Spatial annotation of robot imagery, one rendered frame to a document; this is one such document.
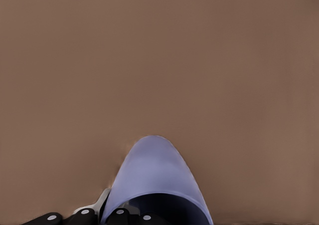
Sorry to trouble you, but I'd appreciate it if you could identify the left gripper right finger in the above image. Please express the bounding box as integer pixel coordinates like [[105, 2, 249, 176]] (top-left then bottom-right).
[[105, 202, 163, 225]]

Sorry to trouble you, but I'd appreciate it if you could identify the purple cup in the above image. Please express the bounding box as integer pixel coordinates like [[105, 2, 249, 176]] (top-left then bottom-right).
[[99, 135, 215, 225]]

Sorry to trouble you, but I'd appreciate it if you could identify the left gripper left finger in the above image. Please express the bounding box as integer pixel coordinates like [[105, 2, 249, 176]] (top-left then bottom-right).
[[21, 188, 112, 225]]

